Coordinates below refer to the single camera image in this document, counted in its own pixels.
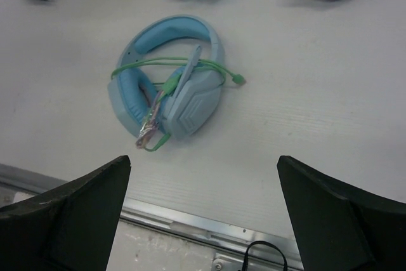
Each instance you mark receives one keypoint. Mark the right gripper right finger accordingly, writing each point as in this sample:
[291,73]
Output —
[338,226]

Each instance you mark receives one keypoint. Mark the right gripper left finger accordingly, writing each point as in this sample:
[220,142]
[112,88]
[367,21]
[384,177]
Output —
[70,227]

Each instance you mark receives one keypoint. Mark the large light blue headphones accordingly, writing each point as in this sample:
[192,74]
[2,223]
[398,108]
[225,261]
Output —
[196,94]

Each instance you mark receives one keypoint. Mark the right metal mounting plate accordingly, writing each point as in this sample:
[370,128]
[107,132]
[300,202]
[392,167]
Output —
[257,255]

